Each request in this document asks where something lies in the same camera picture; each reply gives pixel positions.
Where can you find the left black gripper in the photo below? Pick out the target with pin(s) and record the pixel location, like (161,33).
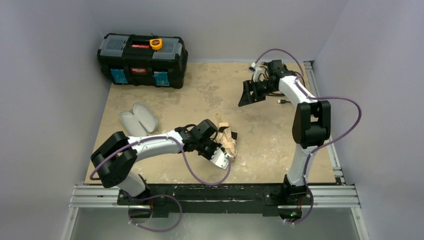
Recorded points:
(208,149)

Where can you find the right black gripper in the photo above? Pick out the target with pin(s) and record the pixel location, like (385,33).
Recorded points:
(251,91)

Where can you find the beige umbrella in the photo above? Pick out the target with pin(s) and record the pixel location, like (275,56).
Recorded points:
(227,137)

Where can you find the grey umbrella case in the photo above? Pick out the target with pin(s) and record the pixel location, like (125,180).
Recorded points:
(139,121)

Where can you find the black plastic toolbox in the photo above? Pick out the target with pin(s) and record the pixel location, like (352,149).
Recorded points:
(127,59)

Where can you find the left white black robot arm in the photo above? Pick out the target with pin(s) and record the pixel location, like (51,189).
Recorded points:
(114,159)

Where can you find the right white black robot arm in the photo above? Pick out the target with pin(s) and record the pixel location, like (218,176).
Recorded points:
(311,124)

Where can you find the yellow tape measure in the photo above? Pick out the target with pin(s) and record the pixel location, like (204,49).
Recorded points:
(156,44)

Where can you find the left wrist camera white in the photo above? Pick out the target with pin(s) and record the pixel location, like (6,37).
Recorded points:
(220,158)

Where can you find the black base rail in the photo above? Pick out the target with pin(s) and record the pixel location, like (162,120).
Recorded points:
(267,199)

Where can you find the aluminium frame rail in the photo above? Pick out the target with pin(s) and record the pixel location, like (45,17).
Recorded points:
(264,150)

